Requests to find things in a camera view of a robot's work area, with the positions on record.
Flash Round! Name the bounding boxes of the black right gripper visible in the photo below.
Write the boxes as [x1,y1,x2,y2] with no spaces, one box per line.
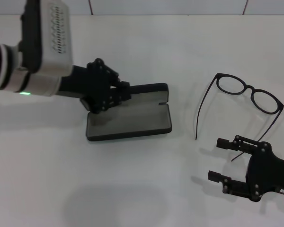
[207,135,284,203]

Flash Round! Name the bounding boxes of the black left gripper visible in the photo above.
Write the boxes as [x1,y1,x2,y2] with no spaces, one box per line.
[59,58,133,114]

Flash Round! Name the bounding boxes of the black glasses case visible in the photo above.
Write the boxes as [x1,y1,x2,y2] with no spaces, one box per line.
[80,82,173,142]

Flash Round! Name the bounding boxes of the black glasses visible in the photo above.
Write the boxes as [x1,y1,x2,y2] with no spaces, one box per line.
[195,73,284,162]

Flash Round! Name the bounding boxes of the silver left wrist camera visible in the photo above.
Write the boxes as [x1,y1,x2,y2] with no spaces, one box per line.
[20,0,74,76]

